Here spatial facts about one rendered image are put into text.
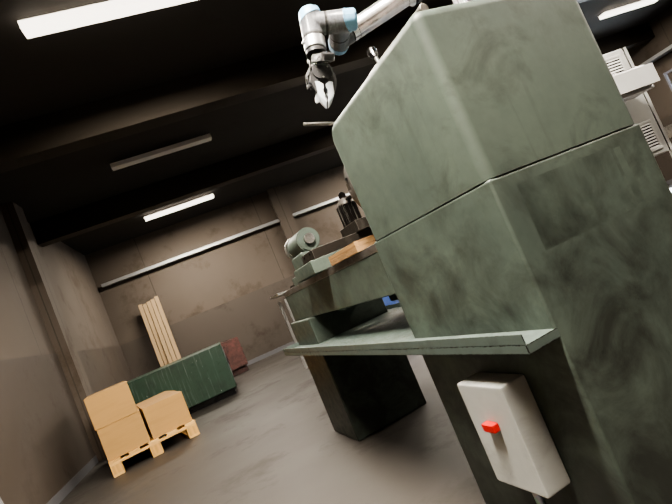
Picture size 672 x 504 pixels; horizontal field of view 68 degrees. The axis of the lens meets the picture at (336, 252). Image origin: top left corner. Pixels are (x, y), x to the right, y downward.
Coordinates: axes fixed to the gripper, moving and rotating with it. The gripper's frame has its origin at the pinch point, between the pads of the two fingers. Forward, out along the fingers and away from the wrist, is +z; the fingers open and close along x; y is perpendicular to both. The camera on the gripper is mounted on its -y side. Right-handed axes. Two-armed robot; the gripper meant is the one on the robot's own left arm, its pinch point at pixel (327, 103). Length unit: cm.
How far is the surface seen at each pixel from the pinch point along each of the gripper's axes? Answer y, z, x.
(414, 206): -32, 45, -6
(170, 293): 859, -45, 37
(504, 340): -55, 80, -7
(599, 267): -61, 68, -30
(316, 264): 61, 44, -7
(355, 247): 22, 45, -10
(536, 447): -46, 105, -16
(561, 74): -61, 24, -33
